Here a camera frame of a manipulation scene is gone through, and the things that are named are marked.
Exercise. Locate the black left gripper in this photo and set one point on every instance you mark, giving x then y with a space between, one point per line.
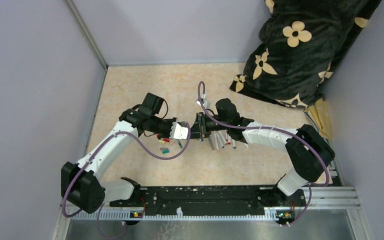
171 126

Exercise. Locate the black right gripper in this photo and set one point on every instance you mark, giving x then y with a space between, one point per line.
200 129

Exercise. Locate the red white marker pen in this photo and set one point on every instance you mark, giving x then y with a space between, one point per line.
216 140

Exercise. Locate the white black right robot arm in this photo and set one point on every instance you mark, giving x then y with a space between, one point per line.
309 153

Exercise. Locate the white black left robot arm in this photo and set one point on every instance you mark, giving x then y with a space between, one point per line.
81 182

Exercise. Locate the yellow cloth bag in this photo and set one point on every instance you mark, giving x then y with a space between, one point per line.
318 116

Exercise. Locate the black floral blanket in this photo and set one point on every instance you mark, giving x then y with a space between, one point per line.
302 44

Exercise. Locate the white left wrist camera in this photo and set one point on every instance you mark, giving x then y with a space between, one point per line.
179 131

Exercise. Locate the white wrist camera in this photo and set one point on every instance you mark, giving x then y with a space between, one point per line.
202 101
179 131

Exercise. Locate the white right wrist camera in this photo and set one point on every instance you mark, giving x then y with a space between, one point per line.
202 101

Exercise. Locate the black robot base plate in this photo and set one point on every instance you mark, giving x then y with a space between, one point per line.
210 200

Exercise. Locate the aluminium frame rail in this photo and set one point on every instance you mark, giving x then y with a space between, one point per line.
253 164

